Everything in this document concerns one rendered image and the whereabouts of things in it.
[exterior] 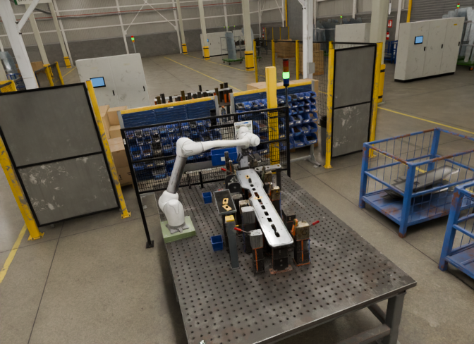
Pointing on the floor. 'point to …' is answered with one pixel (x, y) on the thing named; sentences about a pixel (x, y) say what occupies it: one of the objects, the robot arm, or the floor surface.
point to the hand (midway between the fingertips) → (246, 165)
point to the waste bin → (323, 133)
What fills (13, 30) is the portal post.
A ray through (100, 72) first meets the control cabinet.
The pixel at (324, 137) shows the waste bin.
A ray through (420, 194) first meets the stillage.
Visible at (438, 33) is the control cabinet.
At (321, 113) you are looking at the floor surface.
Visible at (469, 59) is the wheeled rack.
